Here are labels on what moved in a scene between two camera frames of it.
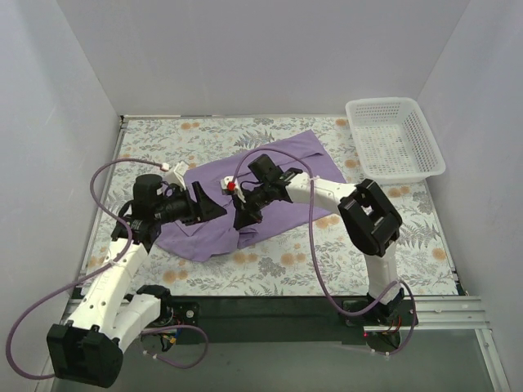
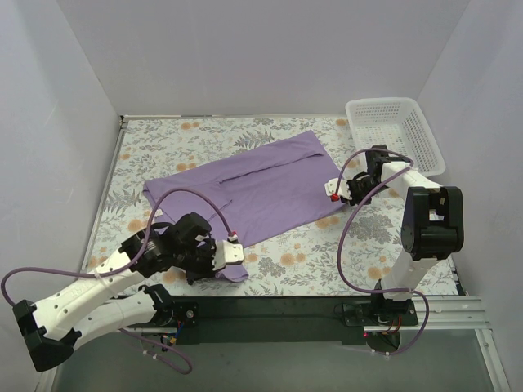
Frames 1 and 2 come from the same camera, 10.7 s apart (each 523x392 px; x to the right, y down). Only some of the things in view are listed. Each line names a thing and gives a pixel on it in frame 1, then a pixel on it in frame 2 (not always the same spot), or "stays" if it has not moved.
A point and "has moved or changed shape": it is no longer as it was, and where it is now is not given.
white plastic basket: x=392 y=140 stays
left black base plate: x=181 y=314 stays
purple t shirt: x=217 y=237 has moved or changed shape
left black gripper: x=195 y=202 → x=203 y=264
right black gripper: x=246 y=204 → x=354 y=190
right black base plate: x=395 y=313 stays
